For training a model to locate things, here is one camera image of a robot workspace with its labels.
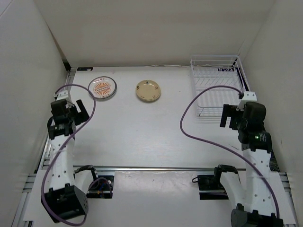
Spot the white wire dish rack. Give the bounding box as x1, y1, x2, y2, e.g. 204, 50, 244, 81
190, 54, 250, 121

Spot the beige plate back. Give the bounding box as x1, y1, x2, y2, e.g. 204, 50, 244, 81
135, 80, 161, 103

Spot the aluminium frame rail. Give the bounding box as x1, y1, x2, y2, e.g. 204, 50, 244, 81
42, 165, 247, 173

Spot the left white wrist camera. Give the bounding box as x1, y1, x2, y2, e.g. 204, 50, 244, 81
54, 90, 71, 102

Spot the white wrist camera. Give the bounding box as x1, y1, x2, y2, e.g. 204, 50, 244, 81
236, 91, 257, 111
54, 90, 71, 102

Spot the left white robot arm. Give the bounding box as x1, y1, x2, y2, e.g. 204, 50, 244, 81
41, 97, 99, 227

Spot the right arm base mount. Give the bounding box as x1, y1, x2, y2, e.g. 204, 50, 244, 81
192, 175, 229, 201

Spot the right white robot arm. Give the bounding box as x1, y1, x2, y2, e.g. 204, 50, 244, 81
213, 102, 284, 227

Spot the white plate orange sunburst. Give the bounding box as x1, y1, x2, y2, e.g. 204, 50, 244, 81
88, 76, 117, 100

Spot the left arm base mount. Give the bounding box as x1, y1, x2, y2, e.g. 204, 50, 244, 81
87, 175, 114, 199

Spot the white front cover board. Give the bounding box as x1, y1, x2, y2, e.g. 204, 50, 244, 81
22, 170, 298, 224

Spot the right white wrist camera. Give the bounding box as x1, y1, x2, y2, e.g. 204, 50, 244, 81
236, 91, 257, 111

